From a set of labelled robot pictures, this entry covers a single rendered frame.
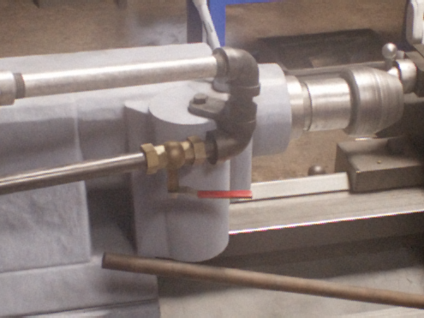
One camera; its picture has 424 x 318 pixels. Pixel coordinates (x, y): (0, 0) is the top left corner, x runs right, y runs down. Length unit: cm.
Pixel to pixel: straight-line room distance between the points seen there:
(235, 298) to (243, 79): 54
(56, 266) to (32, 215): 6
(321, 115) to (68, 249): 34
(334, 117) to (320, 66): 217
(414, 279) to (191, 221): 55
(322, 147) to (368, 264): 181
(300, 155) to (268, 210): 180
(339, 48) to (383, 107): 223
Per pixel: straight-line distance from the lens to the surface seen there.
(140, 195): 82
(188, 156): 72
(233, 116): 73
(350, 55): 313
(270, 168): 288
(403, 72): 122
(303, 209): 119
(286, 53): 317
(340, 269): 125
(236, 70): 70
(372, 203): 122
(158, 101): 78
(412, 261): 130
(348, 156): 126
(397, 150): 128
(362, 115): 92
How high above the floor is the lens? 151
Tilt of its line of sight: 31 degrees down
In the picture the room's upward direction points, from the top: straight up
